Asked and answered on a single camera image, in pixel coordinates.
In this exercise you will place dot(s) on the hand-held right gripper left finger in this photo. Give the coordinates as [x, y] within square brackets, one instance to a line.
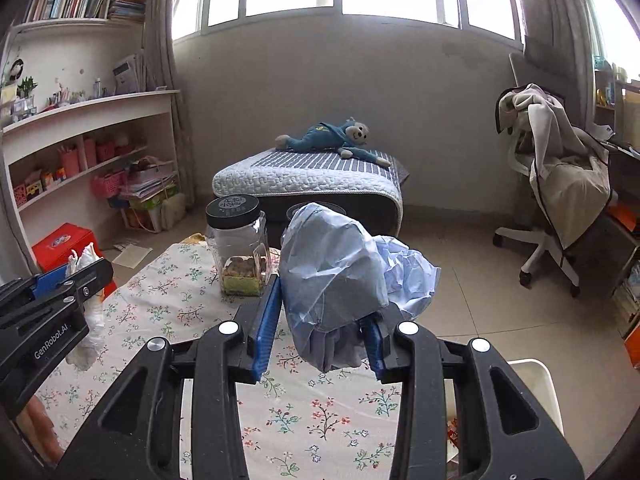
[265, 325]

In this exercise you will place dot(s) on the white plastic wrapper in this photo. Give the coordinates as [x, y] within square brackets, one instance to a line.
[90, 340]

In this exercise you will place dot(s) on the floral tablecloth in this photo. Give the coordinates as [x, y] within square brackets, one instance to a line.
[310, 410]

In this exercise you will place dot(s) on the beige blanket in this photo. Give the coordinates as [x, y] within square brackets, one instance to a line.
[570, 185]

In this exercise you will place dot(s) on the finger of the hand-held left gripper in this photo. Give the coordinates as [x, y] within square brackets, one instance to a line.
[50, 282]

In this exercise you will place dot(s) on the beige bag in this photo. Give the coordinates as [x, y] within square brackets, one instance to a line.
[172, 210]

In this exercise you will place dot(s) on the striped quilted cover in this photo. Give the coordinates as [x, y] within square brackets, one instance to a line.
[300, 170]

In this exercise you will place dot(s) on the grey curtain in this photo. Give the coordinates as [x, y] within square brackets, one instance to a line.
[565, 35]
[165, 60]

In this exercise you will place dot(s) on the white bookshelf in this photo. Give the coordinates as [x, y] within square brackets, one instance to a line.
[100, 110]

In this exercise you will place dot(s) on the white plastic bin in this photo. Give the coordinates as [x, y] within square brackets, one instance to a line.
[530, 375]

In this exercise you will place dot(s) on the red cardboard box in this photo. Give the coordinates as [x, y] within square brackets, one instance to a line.
[60, 245]

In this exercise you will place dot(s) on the wooden desk with shelves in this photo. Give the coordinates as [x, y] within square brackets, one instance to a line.
[625, 160]

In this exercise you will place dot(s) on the white office chair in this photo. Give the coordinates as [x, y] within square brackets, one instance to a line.
[540, 240]

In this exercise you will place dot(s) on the clear jar with green base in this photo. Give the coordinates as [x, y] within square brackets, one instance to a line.
[240, 250]

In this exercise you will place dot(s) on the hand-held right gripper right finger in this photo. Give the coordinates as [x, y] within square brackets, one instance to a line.
[374, 345]

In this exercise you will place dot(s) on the paper sheet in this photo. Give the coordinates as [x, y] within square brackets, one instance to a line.
[132, 255]

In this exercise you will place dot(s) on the orange flat box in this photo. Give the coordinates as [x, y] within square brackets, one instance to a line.
[625, 217]

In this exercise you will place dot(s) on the pink plastic basket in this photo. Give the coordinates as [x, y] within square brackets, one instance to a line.
[107, 185]

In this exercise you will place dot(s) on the blue plush monkey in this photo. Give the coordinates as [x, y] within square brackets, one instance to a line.
[325, 135]

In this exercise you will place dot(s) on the clear jar with brown balls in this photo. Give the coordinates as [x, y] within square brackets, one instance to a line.
[295, 211]

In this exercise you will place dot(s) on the light blue plastic bag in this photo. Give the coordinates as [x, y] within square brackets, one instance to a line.
[330, 270]

